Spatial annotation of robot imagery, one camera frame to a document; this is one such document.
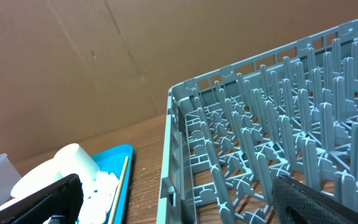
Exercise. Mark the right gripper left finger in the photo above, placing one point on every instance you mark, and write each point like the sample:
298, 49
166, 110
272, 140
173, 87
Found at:
62, 199

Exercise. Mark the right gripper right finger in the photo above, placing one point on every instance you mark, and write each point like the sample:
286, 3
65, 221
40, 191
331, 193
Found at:
296, 203

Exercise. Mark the grey dishwasher rack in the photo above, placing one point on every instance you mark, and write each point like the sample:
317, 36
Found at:
231, 131

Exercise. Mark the white plastic fork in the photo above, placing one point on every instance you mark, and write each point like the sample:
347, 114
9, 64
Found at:
98, 196

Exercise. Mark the white paper cup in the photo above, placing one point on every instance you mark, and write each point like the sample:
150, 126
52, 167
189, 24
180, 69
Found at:
73, 159

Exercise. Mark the teal plastic serving tray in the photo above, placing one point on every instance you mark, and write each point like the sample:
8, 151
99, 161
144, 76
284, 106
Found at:
112, 161

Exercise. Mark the wooden chopstick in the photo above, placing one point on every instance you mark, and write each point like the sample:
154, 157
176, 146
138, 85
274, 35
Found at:
118, 192

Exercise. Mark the cardboard wall panel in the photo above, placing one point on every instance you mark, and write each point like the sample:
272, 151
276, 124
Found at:
70, 70

